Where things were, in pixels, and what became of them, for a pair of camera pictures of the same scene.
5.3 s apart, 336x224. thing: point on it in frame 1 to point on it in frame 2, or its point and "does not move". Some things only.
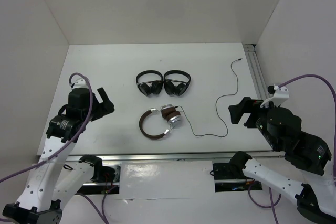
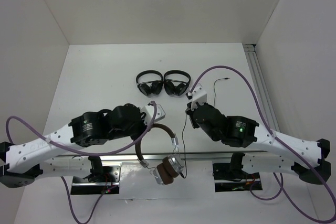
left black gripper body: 95,109 to 135,131
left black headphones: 147,88 does not move
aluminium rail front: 166,156 does not move
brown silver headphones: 169,112 to 169,168
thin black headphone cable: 216,106 to 184,121
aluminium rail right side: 262,87 does not move
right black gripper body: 259,112 to 188,110
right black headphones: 169,86 does not move
